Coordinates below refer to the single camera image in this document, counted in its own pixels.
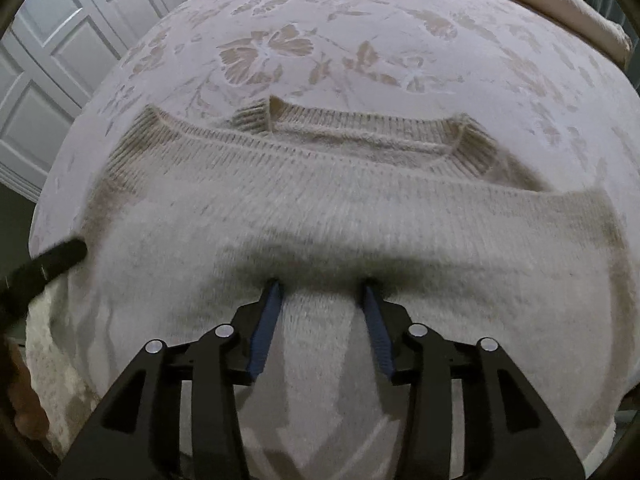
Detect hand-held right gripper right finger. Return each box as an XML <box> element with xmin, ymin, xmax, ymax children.
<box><xmin>361</xmin><ymin>279</ymin><xmax>586</xmax><ymax>480</ymax></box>

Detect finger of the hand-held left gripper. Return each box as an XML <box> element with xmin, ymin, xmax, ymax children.
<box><xmin>0</xmin><ymin>237</ymin><xmax>89</xmax><ymax>333</ymax></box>

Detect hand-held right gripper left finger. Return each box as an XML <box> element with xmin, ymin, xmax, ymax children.
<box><xmin>57</xmin><ymin>279</ymin><xmax>286</xmax><ymax>480</ymax></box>

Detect cream knit sweater black hearts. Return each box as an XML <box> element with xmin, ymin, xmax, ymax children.
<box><xmin>75</xmin><ymin>95</ymin><xmax>632</xmax><ymax>480</ymax></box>

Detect white fluffy fleece blanket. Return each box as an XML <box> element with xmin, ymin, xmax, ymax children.
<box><xmin>24</xmin><ymin>282</ymin><xmax>103</xmax><ymax>458</ymax></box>

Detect white wardrobe doors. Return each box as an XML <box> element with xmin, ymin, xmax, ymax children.
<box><xmin>0</xmin><ymin>0</ymin><xmax>193</xmax><ymax>203</ymax></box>

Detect floral pink bed blanket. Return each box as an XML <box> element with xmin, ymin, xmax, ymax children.
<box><xmin>29</xmin><ymin>0</ymin><xmax>640</xmax><ymax>281</ymax></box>

